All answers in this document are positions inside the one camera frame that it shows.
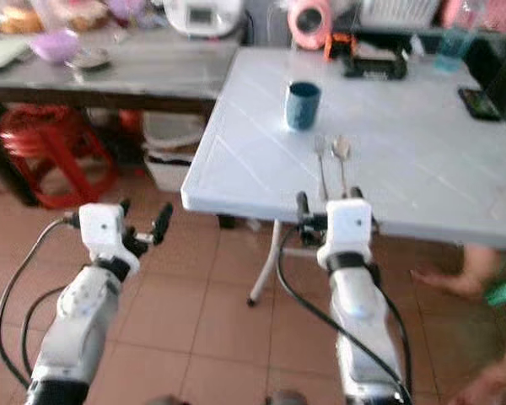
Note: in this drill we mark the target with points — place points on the teal mug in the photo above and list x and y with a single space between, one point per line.
303 105

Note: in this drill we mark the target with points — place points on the clear blue bottle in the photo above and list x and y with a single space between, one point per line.
456 42

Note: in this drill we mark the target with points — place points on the dish rack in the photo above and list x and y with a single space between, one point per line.
401 12

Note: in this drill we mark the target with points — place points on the steel fork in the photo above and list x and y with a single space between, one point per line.
321 164

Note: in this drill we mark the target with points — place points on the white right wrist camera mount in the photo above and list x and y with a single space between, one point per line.
346 229

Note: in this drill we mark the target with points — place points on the white kitchen machine with screen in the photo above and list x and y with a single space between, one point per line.
202 17

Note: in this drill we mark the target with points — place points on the small purple bowl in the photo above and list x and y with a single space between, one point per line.
123 8

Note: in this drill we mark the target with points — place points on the clear food container with lid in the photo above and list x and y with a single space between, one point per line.
82 14

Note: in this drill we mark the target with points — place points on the pink round appliance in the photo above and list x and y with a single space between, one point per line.
309 24

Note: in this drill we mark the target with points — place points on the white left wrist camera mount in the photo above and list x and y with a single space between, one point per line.
99 229

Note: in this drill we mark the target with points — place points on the black handheld controller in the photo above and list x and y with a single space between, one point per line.
375 63

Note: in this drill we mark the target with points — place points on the white storage bin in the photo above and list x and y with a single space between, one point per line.
170 159

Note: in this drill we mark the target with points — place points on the grey robot foot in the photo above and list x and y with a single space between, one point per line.
287 398

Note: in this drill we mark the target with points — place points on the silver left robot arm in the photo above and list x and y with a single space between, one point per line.
76 329

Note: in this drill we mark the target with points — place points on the steel spoon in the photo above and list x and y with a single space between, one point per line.
341 152

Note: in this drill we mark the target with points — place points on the person's bare foot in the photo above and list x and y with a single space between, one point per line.
460 274
493 380

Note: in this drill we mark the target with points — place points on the small steel bowl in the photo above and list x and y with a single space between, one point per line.
92 59

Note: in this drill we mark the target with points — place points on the large purple plastic bowl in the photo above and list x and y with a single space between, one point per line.
55 45

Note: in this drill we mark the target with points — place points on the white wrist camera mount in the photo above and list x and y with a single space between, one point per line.
346 229
99 229

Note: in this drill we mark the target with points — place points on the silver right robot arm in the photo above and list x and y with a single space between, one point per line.
363 321

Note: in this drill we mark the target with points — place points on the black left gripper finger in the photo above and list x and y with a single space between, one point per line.
123 207
163 223

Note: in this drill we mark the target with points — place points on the brown bread buns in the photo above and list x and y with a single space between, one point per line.
17 19

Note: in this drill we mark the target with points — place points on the red plastic stool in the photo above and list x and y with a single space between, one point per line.
55 148

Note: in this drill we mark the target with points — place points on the black smartphone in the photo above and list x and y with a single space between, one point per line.
480 104

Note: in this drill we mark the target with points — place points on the white metal table leg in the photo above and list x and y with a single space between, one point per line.
266 263

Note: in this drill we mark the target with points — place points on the green rimmed cutting board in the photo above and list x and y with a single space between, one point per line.
4 54

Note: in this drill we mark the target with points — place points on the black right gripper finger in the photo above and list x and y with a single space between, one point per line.
303 207
355 194

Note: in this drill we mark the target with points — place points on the orange and black device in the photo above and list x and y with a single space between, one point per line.
339 45

